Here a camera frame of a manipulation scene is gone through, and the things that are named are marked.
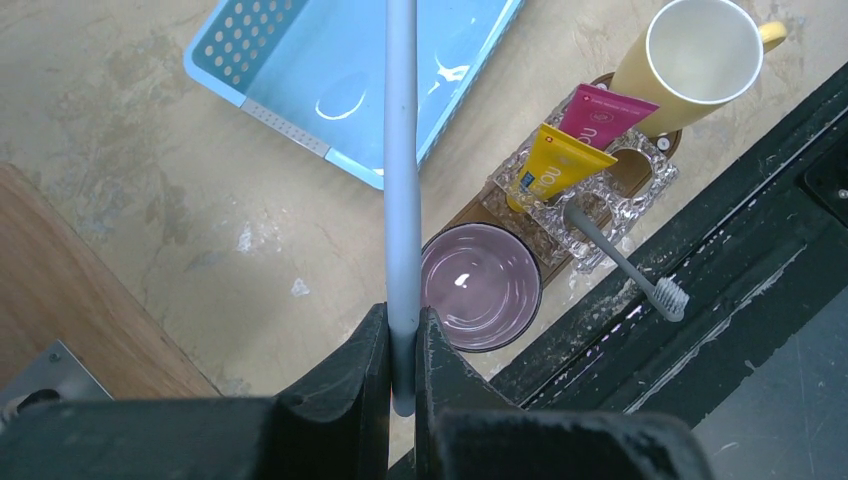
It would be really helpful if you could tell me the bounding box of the light wooden board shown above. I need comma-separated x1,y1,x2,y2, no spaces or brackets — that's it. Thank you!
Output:
1,163,218,399

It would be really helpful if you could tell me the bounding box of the yellow ceramic mug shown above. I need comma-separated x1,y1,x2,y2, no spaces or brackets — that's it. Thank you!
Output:
609,0,788,137

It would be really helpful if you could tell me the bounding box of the grey toothbrush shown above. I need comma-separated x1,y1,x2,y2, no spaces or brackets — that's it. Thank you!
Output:
564,202,690,322

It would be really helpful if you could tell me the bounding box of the light blue perforated plastic basket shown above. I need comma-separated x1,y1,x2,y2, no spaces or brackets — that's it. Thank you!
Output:
183,1,522,189

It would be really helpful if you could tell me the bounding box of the clear textured glass dish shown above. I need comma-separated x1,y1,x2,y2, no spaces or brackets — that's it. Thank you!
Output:
480,92,680,274

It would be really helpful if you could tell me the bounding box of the white toothbrush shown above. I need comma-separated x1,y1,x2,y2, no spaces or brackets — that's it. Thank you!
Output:
384,1,421,417

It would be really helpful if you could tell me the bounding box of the yellow toothpaste tube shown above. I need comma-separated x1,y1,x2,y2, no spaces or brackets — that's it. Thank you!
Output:
511,123,618,201

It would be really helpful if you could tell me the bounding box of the purple mug with black handle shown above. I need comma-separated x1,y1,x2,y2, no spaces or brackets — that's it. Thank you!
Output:
421,222,542,353

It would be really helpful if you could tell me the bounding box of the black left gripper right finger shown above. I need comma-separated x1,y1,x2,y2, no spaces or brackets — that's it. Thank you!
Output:
414,307,714,479

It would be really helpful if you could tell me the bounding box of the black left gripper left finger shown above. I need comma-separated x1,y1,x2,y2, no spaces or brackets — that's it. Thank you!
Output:
1,303,391,479

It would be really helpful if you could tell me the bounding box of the grey metal bracket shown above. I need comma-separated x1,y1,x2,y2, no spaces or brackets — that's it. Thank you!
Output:
1,340,113,430

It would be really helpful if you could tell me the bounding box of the dark wooden oval tray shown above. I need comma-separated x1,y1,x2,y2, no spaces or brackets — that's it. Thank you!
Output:
423,71,684,289

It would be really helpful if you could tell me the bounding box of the pink toothpaste tube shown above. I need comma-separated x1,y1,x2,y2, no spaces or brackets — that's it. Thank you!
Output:
559,83,659,150

